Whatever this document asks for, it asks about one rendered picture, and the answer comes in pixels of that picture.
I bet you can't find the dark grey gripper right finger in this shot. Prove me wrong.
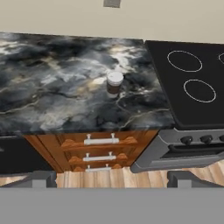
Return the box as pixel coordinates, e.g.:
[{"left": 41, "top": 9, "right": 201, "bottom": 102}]
[{"left": 166, "top": 170, "right": 221, "bottom": 189}]

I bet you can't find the grey oven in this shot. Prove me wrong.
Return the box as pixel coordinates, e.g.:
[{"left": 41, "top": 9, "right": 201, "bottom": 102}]
[{"left": 129, "top": 128, "right": 224, "bottom": 174}]

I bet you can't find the grey wall socket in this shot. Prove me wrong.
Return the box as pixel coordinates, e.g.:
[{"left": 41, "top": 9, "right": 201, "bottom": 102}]
[{"left": 102, "top": 0, "right": 122, "bottom": 9}]

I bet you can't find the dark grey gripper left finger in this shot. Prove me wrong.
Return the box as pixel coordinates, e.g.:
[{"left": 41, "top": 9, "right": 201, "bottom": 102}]
[{"left": 3, "top": 170, "right": 58, "bottom": 189}]

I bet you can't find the black dishwasher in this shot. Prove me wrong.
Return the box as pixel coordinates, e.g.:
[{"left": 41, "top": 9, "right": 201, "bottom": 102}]
[{"left": 0, "top": 136, "right": 55, "bottom": 177}]

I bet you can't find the black oven door handle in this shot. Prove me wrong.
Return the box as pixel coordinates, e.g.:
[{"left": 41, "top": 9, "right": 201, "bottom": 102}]
[{"left": 169, "top": 143, "right": 224, "bottom": 154}]

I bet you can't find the black oven knob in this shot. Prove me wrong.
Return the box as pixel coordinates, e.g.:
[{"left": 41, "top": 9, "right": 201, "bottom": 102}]
[
  {"left": 199, "top": 134, "right": 214, "bottom": 144},
  {"left": 180, "top": 135, "right": 194, "bottom": 146}
]

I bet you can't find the black hob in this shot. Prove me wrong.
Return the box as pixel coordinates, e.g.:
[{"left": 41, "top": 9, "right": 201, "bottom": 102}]
[{"left": 144, "top": 39, "right": 224, "bottom": 130}]

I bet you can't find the white lidded brown coffee cup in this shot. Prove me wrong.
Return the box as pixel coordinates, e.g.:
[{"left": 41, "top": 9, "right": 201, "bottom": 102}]
[{"left": 106, "top": 71, "right": 124, "bottom": 99}]

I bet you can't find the white drawer handle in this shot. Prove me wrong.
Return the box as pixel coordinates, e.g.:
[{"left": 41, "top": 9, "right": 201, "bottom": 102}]
[
  {"left": 83, "top": 132, "right": 120, "bottom": 146},
  {"left": 82, "top": 151, "right": 117, "bottom": 163},
  {"left": 85, "top": 163, "right": 113, "bottom": 172}
]

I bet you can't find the brown wooden drawer front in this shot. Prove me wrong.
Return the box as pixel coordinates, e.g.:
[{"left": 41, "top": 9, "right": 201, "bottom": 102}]
[
  {"left": 71, "top": 163, "right": 136, "bottom": 173},
  {"left": 55, "top": 129, "right": 158, "bottom": 152},
  {"left": 64, "top": 149, "right": 147, "bottom": 167}
]

